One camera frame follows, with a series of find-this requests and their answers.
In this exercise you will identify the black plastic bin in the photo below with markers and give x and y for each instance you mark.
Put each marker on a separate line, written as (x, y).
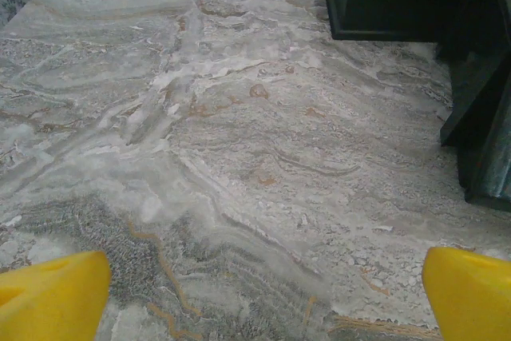
(483, 117)

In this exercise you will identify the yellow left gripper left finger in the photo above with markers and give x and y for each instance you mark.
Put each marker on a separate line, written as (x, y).
(52, 301)

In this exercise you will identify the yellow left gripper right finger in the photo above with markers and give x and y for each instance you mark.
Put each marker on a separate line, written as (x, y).
(471, 301)

